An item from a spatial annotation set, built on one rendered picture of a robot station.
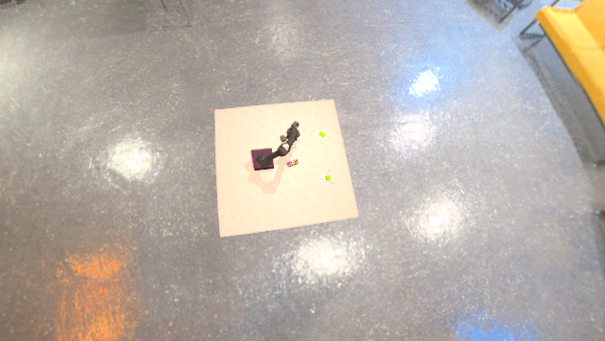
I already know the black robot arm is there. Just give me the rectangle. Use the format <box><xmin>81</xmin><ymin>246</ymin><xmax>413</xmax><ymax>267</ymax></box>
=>
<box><xmin>255</xmin><ymin>121</ymin><xmax>300</xmax><ymax>167</ymax></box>

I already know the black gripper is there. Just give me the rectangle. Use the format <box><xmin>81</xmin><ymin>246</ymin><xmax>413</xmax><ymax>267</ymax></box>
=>
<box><xmin>280</xmin><ymin>132</ymin><xmax>301</xmax><ymax>142</ymax></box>

